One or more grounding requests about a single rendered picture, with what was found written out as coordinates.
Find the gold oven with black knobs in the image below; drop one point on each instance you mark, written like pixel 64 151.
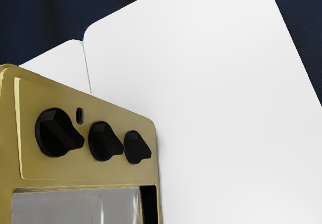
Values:
pixel 75 168

